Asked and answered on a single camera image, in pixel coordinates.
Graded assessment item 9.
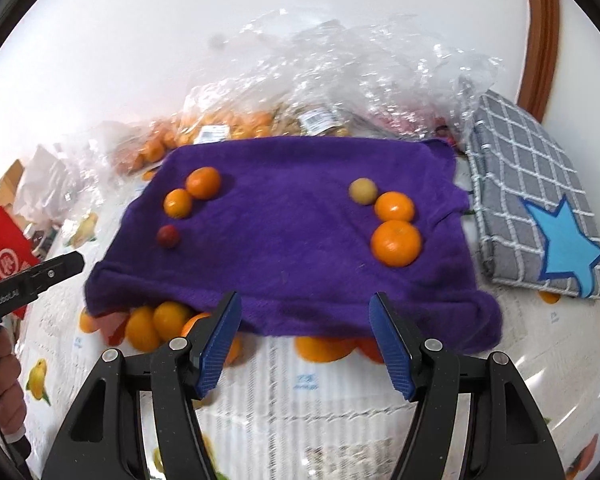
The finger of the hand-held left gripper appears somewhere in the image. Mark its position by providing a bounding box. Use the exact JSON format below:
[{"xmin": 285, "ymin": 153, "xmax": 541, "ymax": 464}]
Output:
[{"xmin": 25, "ymin": 251, "xmax": 86, "ymax": 292}]

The purple towel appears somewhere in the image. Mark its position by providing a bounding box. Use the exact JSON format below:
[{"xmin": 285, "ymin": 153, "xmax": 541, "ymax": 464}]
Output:
[{"xmin": 83, "ymin": 136, "xmax": 505, "ymax": 353}]

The large orange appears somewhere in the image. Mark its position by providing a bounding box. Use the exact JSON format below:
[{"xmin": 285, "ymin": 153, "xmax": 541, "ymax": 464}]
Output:
[
  {"xmin": 370, "ymin": 220, "xmax": 423, "ymax": 268},
  {"xmin": 374, "ymin": 191, "xmax": 416, "ymax": 224}
]

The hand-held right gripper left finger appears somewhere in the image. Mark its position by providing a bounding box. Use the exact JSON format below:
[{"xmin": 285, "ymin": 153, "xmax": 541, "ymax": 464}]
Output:
[{"xmin": 40, "ymin": 291, "xmax": 243, "ymax": 480}]

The brown wooden door frame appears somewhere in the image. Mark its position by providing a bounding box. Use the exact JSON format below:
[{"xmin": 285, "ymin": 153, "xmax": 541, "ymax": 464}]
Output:
[{"xmin": 512, "ymin": 0, "xmax": 561, "ymax": 121}]

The white plastic bag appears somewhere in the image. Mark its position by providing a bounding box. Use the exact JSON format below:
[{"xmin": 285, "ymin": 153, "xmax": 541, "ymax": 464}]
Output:
[{"xmin": 17, "ymin": 142, "xmax": 81, "ymax": 221}]

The red paper bag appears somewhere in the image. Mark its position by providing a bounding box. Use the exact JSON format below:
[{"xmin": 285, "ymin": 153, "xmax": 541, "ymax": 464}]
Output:
[{"xmin": 0, "ymin": 206, "xmax": 46, "ymax": 318}]

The clear bag of oranges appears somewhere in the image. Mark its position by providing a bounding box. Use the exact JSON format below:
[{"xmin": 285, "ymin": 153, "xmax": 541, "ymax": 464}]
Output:
[{"xmin": 107, "ymin": 107, "xmax": 276, "ymax": 176}]

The clear bag of red fruit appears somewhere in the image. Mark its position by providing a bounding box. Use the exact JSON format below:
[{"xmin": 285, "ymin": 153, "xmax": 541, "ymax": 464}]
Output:
[{"xmin": 350, "ymin": 15, "xmax": 503, "ymax": 146}]

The clear bag of yellow fruit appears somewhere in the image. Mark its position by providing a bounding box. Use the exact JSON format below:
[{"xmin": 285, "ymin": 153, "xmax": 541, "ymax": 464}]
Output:
[{"xmin": 260, "ymin": 20, "xmax": 361, "ymax": 138}]

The pile of loose oranges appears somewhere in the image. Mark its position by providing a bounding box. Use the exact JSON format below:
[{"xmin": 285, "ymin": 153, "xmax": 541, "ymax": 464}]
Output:
[{"xmin": 78, "ymin": 301, "xmax": 386, "ymax": 363}]

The small clear plastic bag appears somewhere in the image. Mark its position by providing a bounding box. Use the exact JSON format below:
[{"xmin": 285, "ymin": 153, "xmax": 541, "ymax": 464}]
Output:
[{"xmin": 65, "ymin": 120, "xmax": 131, "ymax": 196}]

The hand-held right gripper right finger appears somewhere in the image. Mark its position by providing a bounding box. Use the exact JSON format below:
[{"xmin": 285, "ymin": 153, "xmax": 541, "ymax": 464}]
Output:
[{"xmin": 369, "ymin": 292, "xmax": 566, "ymax": 480}]

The person's left hand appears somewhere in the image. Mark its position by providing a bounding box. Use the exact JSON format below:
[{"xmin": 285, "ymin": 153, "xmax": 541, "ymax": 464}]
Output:
[{"xmin": 0, "ymin": 330, "xmax": 28, "ymax": 441}]

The fruit print tablecloth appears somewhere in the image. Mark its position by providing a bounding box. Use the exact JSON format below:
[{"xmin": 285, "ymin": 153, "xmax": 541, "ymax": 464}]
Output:
[{"xmin": 10, "ymin": 160, "xmax": 600, "ymax": 480}]

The small yellow-green fruit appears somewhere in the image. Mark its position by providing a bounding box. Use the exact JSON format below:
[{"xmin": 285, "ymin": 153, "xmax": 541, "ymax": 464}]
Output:
[{"xmin": 349, "ymin": 177, "xmax": 379, "ymax": 206}]

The grey checked cushion blue star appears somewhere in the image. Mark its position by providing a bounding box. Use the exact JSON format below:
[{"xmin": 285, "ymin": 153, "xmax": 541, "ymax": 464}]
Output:
[{"xmin": 462, "ymin": 90, "xmax": 600, "ymax": 301}]

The small orange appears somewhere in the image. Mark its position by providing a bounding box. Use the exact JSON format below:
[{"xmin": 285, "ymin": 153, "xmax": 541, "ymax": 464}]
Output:
[
  {"xmin": 186, "ymin": 166, "xmax": 222, "ymax": 200},
  {"xmin": 163, "ymin": 188, "xmax": 194, "ymax": 220}
]

